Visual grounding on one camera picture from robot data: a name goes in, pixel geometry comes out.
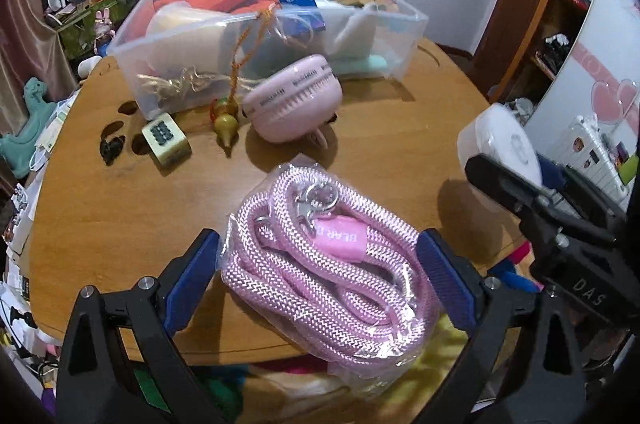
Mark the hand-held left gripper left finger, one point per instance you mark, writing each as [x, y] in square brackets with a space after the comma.
[192, 279]

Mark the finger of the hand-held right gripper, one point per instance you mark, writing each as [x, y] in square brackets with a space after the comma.
[580, 191]
[505, 181]

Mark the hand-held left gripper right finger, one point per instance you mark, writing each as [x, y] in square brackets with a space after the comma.
[445, 279]

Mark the white round box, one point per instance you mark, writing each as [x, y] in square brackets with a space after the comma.
[500, 139]

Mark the clear plastic storage bin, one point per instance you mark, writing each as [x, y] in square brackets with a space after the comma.
[150, 69]

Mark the cream round tub purple label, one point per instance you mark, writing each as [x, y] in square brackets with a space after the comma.
[190, 34]

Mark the wooden desktop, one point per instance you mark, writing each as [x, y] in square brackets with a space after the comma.
[400, 154]

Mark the white suitcase with stickers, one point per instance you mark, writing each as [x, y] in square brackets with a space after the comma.
[590, 154]

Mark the colourful striped blanket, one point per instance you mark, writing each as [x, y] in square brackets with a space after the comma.
[280, 384]

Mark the white panel pink hearts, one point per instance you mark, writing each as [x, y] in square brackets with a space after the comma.
[600, 54]

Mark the pale green cube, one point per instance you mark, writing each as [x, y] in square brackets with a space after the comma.
[165, 139]

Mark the black hair clip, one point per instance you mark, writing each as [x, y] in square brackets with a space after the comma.
[111, 149]

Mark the gold gourd pendant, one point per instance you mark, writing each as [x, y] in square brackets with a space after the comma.
[227, 124]

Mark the teal soft item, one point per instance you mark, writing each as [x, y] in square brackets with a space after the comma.
[360, 64]

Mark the pile of papers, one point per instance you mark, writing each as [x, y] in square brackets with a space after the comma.
[50, 129]

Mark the pink round portable fan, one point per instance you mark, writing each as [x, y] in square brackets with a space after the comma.
[295, 99]

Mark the white fluffy cloth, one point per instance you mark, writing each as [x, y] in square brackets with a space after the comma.
[357, 29]

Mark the teal dinosaur rocking toy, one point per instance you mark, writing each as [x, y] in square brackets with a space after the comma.
[30, 124]

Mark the white cylinder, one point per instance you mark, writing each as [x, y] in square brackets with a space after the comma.
[91, 66]

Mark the pink bunny bottle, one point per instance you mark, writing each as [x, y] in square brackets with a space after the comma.
[104, 34]

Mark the green patterned box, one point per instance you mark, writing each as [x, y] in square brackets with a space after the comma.
[75, 34]

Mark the pink curtain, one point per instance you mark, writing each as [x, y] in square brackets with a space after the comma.
[25, 29]

